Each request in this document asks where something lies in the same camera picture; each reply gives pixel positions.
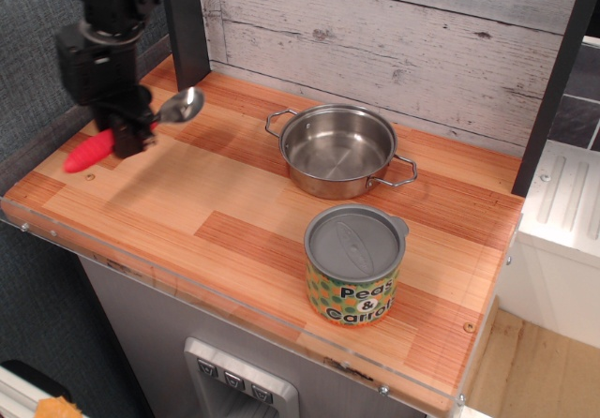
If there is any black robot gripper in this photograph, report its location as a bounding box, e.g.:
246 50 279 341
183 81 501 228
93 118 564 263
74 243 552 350
55 20 157 158

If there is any red handled metal spoon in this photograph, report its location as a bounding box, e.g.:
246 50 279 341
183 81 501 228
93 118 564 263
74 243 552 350
63 85 204 173

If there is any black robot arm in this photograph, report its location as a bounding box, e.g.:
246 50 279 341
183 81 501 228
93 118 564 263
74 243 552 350
55 0 161 158

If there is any clear acrylic edge guard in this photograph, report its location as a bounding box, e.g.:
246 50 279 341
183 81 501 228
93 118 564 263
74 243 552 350
0 197 465 408

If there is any grey toy fridge cabinet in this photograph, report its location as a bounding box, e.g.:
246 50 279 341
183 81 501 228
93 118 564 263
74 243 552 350
81 259 423 417

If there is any stainless steel pot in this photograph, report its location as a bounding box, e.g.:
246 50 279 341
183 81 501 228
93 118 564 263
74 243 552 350
265 104 418 200

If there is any peas and carrots toy can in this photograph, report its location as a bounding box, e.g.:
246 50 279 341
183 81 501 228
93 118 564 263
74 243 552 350
304 203 410 327

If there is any silver ice dispenser panel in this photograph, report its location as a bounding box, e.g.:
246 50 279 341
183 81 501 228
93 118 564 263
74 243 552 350
184 337 300 417

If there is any orange object bottom left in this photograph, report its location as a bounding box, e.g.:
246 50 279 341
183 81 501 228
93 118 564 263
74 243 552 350
34 396 83 418

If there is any white toy sink unit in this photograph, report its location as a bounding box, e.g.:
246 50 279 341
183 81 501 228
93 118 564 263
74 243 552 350
496 37 599 347

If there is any dark left upright post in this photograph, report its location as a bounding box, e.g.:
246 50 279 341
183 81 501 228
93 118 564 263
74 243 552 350
163 0 211 90

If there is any dark upright post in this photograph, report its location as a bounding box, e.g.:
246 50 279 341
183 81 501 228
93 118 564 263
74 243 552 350
511 0 597 198
163 0 211 90

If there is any white frame bottom left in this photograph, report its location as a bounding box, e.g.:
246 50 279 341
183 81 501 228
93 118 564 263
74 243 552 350
1 366 49 417

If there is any dark right upright post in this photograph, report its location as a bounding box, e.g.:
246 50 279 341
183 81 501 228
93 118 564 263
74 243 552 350
511 0 597 198

